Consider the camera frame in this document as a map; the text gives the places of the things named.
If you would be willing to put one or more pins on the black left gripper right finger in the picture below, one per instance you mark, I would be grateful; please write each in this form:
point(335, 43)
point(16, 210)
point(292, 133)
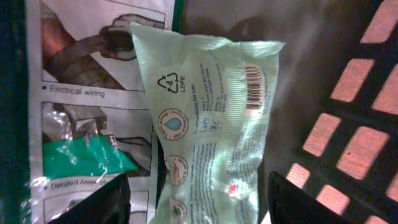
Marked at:
point(288, 204)

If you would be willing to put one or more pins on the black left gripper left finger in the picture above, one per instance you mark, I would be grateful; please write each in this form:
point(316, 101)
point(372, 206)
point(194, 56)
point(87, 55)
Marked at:
point(108, 205)

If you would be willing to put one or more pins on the pale green wipes packet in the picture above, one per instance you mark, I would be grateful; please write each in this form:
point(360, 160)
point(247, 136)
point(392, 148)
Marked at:
point(210, 100)

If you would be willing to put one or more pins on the grey plastic mesh basket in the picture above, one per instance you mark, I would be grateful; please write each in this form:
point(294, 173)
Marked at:
point(333, 127)

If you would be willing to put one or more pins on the green white tape package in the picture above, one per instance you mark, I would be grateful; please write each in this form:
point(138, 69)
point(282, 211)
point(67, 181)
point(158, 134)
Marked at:
point(74, 113)

